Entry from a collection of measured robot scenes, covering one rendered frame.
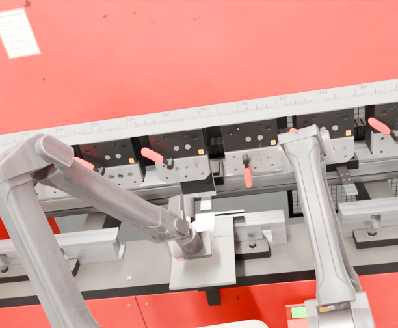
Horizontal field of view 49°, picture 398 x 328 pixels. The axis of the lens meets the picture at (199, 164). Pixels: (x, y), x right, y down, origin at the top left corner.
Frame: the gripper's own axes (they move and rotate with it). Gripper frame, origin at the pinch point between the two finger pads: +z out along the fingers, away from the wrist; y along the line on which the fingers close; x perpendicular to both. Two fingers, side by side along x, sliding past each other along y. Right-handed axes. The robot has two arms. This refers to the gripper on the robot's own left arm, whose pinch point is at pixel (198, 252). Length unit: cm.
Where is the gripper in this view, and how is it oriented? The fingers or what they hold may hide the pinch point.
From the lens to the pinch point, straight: 127.4
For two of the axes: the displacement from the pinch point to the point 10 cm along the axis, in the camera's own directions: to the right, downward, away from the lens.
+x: 0.6, 8.9, -4.4
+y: -9.8, 1.3, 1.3
